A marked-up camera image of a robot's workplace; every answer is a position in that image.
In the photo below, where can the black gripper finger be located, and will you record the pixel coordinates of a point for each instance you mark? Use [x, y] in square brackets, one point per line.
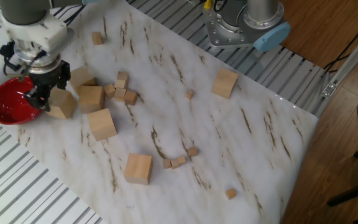
[39, 99]
[64, 77]

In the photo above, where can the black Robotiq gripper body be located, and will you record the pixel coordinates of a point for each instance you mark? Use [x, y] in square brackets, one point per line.
[50, 77]

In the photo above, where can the red bowl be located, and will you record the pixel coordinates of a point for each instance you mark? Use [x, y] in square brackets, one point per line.
[6, 104]

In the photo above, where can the medium wooden cube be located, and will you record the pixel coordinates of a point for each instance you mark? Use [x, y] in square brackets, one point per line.
[130, 98]
[120, 95]
[109, 91]
[120, 84]
[97, 38]
[122, 76]

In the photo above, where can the small wooden cube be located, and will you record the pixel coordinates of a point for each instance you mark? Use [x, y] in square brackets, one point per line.
[189, 94]
[175, 164]
[167, 164]
[192, 152]
[231, 193]
[181, 160]

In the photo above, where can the marble pattern board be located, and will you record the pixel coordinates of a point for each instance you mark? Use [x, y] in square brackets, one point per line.
[213, 140]

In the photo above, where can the black stand leg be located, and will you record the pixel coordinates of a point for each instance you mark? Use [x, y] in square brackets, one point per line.
[353, 191]

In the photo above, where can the white printed wrist mount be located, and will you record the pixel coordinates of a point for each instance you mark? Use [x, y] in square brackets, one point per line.
[39, 32]

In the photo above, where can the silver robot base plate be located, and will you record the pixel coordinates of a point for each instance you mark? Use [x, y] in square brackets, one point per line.
[225, 35]

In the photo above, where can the aluminium frame profile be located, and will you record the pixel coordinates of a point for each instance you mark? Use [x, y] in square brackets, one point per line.
[350, 67]

